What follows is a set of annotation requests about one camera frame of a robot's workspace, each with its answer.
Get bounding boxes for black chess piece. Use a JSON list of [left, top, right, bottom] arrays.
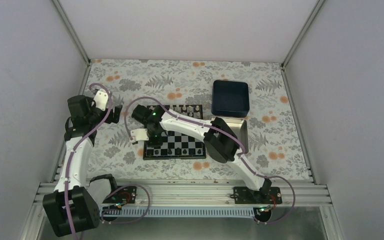
[[174, 148, 182, 156]]

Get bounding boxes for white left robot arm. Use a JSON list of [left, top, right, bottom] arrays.
[[42, 91, 122, 237]]

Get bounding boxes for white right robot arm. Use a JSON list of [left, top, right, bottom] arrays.
[[130, 105, 272, 204]]

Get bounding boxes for white chess piece row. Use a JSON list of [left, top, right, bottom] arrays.
[[165, 104, 203, 119]]

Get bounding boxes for black white chessboard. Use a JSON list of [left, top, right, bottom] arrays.
[[142, 105, 207, 161]]

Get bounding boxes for metal tin tray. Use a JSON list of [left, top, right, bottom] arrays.
[[218, 116, 249, 154]]

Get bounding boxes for dark blue tin lid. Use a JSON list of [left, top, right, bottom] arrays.
[[211, 80, 250, 118]]

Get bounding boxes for floral patterned table mat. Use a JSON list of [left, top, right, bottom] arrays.
[[80, 58, 314, 181]]

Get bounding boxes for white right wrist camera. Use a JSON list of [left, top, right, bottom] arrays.
[[130, 128, 149, 144]]

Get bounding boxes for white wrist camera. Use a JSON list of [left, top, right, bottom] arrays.
[[130, 128, 149, 144], [93, 89, 109, 111]]

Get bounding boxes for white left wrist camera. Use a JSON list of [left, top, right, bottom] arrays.
[[93, 89, 109, 111]]

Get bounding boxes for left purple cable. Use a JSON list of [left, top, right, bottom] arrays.
[[63, 82, 113, 240]]

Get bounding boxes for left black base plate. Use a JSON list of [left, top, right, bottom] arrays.
[[103, 186, 137, 208]]

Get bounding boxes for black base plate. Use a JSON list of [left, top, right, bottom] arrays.
[[229, 186, 283, 205], [103, 186, 137, 208]]

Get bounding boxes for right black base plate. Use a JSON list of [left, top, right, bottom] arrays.
[[229, 186, 283, 205]]

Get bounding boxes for aluminium rail frame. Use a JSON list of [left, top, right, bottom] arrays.
[[32, 178, 333, 208]]

